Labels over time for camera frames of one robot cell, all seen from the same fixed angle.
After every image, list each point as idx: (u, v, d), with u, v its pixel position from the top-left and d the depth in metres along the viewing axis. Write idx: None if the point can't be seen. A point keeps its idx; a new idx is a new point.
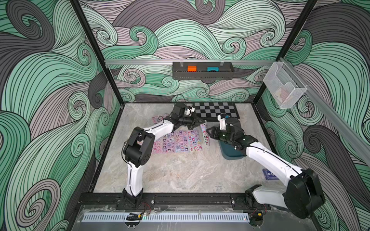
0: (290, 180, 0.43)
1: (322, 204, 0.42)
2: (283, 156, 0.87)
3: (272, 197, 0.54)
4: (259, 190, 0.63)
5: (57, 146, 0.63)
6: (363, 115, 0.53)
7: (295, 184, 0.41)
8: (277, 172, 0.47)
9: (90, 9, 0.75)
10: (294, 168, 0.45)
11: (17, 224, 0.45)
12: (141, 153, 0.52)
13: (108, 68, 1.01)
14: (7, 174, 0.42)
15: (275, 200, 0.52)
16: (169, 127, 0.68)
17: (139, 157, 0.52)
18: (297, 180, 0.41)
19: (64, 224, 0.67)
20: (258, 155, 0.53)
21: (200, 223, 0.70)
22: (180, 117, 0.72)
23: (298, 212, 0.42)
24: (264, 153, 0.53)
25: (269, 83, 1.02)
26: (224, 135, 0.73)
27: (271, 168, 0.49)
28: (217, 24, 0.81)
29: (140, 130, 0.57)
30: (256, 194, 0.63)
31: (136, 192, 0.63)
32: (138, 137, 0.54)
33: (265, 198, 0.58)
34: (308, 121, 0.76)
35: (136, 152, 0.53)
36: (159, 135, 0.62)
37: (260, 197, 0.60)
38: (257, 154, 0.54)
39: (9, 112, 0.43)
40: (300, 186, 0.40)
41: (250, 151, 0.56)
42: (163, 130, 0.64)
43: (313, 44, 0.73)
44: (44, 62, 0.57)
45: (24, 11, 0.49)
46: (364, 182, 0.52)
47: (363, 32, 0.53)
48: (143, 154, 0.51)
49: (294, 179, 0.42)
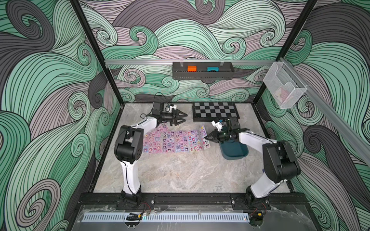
0: (265, 144, 0.52)
1: (293, 170, 0.47)
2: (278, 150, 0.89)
3: (263, 182, 0.57)
4: (256, 184, 0.63)
5: (57, 146, 0.63)
6: (363, 115, 0.53)
7: (267, 147, 0.49)
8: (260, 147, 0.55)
9: (90, 9, 0.75)
10: (270, 140, 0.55)
11: (18, 224, 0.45)
12: (133, 148, 0.53)
13: (108, 68, 1.01)
14: (7, 174, 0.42)
15: (264, 182, 0.56)
16: (154, 121, 0.72)
17: (132, 152, 0.53)
18: (270, 145, 0.50)
19: (64, 224, 0.67)
20: (246, 136, 0.63)
21: (200, 223, 0.70)
22: (161, 113, 0.80)
23: (272, 176, 0.48)
24: (252, 134, 0.62)
25: (269, 83, 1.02)
26: (224, 134, 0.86)
27: (256, 145, 0.57)
28: (218, 24, 0.81)
29: (127, 127, 0.57)
30: (253, 188, 0.64)
31: (131, 189, 0.63)
32: (125, 135, 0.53)
33: (261, 189, 0.59)
34: (308, 121, 0.76)
35: (128, 149, 0.53)
36: (146, 130, 0.64)
37: (257, 191, 0.62)
38: (246, 136, 0.64)
39: (9, 112, 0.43)
40: (270, 149, 0.48)
41: (242, 136, 0.66)
42: (149, 125, 0.66)
43: (313, 44, 0.73)
44: (44, 62, 0.57)
45: (24, 11, 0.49)
46: (364, 182, 0.52)
47: (363, 32, 0.53)
48: (137, 148, 0.53)
49: (269, 145, 0.50)
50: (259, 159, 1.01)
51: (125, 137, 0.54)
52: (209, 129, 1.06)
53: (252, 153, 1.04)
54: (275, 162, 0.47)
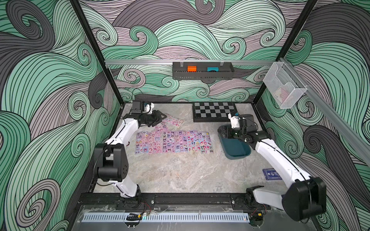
0: (294, 182, 0.42)
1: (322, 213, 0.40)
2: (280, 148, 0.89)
3: (267, 196, 0.56)
4: (260, 190, 0.63)
5: (57, 146, 0.63)
6: (363, 115, 0.53)
7: (298, 187, 0.40)
8: (284, 174, 0.46)
9: (90, 9, 0.75)
10: (302, 173, 0.43)
11: (17, 224, 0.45)
12: (118, 168, 0.45)
13: (108, 68, 1.01)
14: (6, 175, 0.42)
15: (270, 198, 0.54)
16: (135, 125, 0.63)
17: (119, 173, 0.46)
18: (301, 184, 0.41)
19: (64, 224, 0.67)
20: (268, 152, 0.52)
21: (200, 223, 0.70)
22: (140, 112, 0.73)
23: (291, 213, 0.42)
24: (274, 152, 0.51)
25: (269, 84, 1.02)
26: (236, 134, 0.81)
27: (278, 167, 0.48)
28: (218, 24, 0.81)
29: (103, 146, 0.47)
30: (256, 192, 0.63)
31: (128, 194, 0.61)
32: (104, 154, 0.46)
33: (263, 198, 0.59)
34: (308, 121, 0.76)
35: (112, 170, 0.46)
36: (127, 137, 0.55)
37: (260, 197, 0.61)
38: (266, 150, 0.52)
39: (9, 112, 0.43)
40: (301, 190, 0.39)
41: (260, 146, 0.55)
42: (129, 131, 0.57)
43: (313, 44, 0.73)
44: (44, 62, 0.57)
45: (24, 11, 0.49)
46: (364, 182, 0.52)
47: (363, 32, 0.53)
48: (122, 168, 0.47)
49: (298, 182, 0.41)
50: (259, 159, 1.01)
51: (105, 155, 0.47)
52: (209, 129, 1.06)
53: (253, 153, 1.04)
54: (303, 207, 0.39)
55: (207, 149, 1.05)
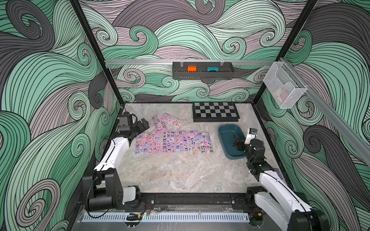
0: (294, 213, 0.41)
1: None
2: (280, 148, 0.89)
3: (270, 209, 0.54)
4: (263, 198, 0.61)
5: (57, 146, 0.63)
6: (363, 115, 0.53)
7: (297, 217, 0.40)
8: (284, 204, 0.47)
9: (90, 9, 0.75)
10: (302, 205, 0.44)
11: (17, 224, 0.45)
12: (111, 195, 0.41)
13: (108, 68, 1.01)
14: (6, 175, 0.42)
15: (273, 212, 0.53)
16: (125, 143, 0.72)
17: (112, 200, 0.41)
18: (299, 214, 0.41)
19: (64, 224, 0.67)
20: (270, 184, 0.54)
21: (200, 223, 0.70)
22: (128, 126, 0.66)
23: None
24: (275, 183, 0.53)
25: (269, 83, 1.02)
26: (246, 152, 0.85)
27: (281, 198, 0.49)
28: (217, 24, 0.81)
29: (93, 174, 0.43)
30: (257, 197, 0.62)
31: (128, 200, 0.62)
32: (94, 182, 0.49)
33: (265, 207, 0.58)
34: (308, 121, 0.76)
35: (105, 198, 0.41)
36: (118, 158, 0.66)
37: (261, 201, 0.60)
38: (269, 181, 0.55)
39: (9, 112, 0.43)
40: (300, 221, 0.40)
41: (263, 177, 0.57)
42: (119, 152, 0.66)
43: (313, 44, 0.73)
44: (43, 62, 0.57)
45: (24, 11, 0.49)
46: (364, 182, 0.52)
47: (363, 32, 0.53)
48: (114, 194, 0.41)
49: (297, 213, 0.41)
50: None
51: (95, 183, 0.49)
52: (210, 129, 1.05)
53: None
54: None
55: (207, 149, 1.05)
